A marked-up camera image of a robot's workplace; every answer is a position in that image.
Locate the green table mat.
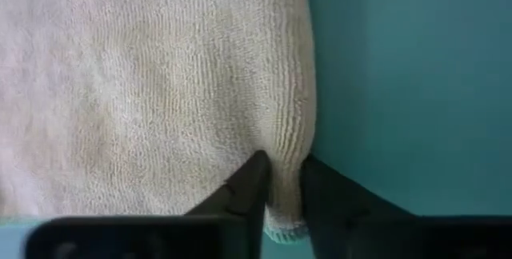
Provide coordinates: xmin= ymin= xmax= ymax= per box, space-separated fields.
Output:
xmin=0 ymin=0 xmax=512 ymax=259

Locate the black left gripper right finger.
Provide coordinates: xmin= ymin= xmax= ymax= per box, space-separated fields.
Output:
xmin=300 ymin=154 xmax=512 ymax=259

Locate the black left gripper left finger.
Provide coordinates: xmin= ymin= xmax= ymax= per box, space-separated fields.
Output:
xmin=26 ymin=149 xmax=271 ymax=259

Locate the pale grey-green microfiber towel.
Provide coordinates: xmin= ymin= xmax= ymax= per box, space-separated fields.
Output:
xmin=0 ymin=0 xmax=318 ymax=245

